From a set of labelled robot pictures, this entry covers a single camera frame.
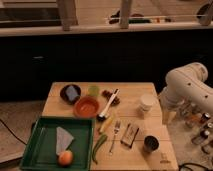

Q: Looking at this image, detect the green plastic tray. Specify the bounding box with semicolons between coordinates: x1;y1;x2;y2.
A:
20;117;94;171

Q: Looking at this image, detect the small green cup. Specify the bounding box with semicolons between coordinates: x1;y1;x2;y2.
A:
88;85;99;97

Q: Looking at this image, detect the orange fruit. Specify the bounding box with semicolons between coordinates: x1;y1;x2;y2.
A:
58;150;73;167

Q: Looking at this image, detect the dark red dried item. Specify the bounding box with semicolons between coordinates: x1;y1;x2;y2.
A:
102;90;120;106

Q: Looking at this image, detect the white handled brush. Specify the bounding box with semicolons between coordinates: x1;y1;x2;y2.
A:
97;89;119;121

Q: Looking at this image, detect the red bowl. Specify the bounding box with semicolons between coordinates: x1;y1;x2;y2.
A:
73;96;99;118

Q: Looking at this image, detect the grey cloth in tray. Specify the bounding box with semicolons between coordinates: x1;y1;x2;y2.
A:
56;127;74;155

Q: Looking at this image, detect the dark bowl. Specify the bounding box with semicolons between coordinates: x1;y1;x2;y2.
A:
60;84;81;105

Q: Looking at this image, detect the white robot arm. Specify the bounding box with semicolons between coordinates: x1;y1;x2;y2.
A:
158;62;213;124

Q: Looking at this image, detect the black cable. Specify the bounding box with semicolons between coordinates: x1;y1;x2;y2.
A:
178;162;213;171
0;118;28;146

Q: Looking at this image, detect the dark metal cup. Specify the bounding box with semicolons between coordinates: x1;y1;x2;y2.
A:
143;136;159;153

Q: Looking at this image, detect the metal fork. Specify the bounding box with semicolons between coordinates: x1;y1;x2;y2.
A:
109;121;121;155

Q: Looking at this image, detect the whiteboard eraser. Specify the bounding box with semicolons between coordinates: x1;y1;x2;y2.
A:
120;123;139;148

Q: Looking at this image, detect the black cable right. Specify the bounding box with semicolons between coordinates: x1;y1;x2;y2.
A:
178;162;213;171

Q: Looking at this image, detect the blue-grey sponge in bowl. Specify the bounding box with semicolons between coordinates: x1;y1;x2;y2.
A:
65;86;78;101

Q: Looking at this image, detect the black cable left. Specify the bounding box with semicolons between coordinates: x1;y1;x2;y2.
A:
0;118;28;146

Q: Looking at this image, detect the white paper cup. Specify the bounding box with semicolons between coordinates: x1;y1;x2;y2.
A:
139;94;156;117

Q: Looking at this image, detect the yellow banana toy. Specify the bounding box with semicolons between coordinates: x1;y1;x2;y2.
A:
99;115;114;134

